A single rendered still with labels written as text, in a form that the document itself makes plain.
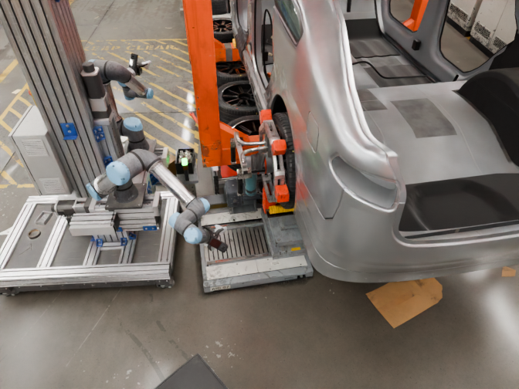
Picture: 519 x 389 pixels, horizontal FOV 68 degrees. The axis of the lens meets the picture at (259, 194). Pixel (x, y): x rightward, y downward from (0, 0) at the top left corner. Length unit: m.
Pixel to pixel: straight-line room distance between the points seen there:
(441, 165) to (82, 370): 2.65
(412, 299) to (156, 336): 1.84
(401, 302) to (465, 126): 1.32
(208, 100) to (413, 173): 1.46
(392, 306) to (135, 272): 1.85
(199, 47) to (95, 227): 1.30
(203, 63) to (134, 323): 1.83
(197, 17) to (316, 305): 2.08
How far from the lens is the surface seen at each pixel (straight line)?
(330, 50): 1.94
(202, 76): 2.72
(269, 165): 2.58
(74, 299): 3.21
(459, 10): 8.10
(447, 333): 3.10
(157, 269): 2.89
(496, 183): 2.83
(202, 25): 2.60
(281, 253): 2.98
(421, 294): 3.19
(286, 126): 2.42
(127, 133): 2.82
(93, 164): 2.63
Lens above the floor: 2.49
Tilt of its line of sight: 43 degrees down
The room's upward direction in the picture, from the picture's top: 1 degrees clockwise
